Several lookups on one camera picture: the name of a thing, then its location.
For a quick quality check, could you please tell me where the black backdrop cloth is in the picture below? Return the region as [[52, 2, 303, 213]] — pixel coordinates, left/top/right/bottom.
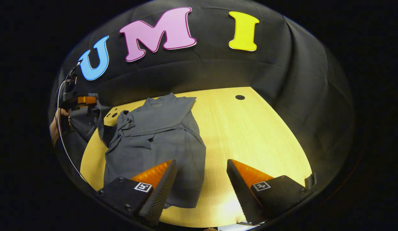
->
[[48, 0, 356, 193]]

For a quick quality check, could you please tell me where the grey collared shirt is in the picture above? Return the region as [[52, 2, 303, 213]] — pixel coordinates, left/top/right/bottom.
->
[[88, 92, 206, 209]]

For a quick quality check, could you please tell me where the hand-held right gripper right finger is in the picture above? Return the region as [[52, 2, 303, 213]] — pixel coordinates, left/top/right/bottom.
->
[[227, 159, 317, 225]]

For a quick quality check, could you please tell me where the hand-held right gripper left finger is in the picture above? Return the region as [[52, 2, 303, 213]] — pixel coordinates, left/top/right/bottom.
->
[[98, 159, 177, 227]]

